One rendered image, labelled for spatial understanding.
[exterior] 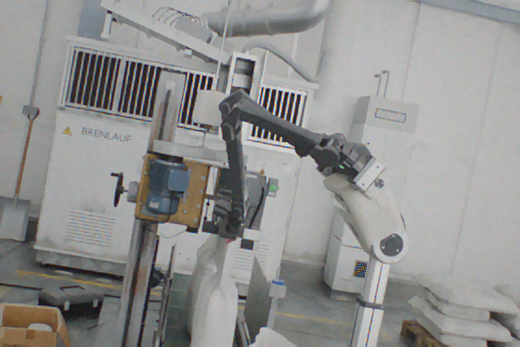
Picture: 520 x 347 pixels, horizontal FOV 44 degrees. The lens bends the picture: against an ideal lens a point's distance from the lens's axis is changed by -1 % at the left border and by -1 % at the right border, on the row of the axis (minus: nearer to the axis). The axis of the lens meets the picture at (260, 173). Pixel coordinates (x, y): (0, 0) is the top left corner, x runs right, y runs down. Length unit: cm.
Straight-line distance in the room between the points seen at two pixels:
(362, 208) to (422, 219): 529
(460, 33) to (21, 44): 484
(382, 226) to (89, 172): 386
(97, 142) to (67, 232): 85
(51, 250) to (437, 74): 457
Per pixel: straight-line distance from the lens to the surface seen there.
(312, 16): 559
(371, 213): 250
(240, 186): 255
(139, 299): 339
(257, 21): 572
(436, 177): 777
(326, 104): 636
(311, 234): 745
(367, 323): 274
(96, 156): 600
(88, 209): 605
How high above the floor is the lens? 152
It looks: 3 degrees down
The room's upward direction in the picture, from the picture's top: 11 degrees clockwise
